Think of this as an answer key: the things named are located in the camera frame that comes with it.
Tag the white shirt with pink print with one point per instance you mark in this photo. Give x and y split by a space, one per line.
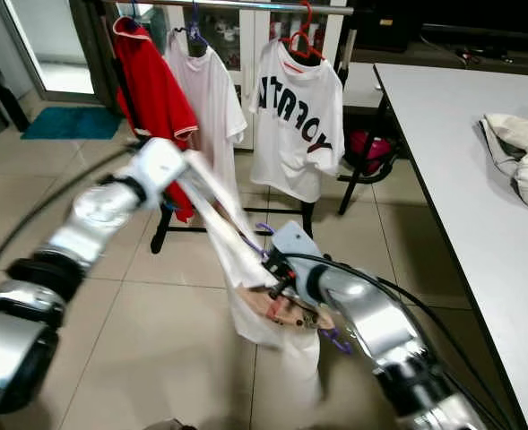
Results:
255 296

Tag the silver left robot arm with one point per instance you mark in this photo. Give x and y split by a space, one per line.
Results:
30 296

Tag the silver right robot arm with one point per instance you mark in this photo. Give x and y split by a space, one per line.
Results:
389 331

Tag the red plastic hanger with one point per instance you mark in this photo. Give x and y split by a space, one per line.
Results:
304 38

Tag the blue plastic hanger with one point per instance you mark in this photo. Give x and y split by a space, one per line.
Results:
136 13

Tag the white shirt with black lettering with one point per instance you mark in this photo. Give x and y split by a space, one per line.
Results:
299 125

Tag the pink round vacuum cleaner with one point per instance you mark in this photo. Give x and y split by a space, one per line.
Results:
367 148

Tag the plain white shirt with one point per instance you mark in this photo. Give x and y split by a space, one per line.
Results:
214 98

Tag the red shirt with white trim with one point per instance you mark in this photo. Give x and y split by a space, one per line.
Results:
151 98

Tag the teal floor mat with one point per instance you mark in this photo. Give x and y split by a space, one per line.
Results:
71 124

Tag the cream folded cloth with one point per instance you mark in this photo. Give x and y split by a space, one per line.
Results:
519 152

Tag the black clothes rack chrome bar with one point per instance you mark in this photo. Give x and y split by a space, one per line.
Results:
237 6

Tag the grey curtain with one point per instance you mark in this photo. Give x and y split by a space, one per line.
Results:
98 49

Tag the glass door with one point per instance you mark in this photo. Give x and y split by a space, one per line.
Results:
53 45

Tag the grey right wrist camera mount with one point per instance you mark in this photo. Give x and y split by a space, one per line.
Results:
295 244

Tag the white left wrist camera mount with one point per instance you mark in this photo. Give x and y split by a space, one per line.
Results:
156 166

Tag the white table black frame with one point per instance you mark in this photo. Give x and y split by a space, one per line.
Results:
461 179

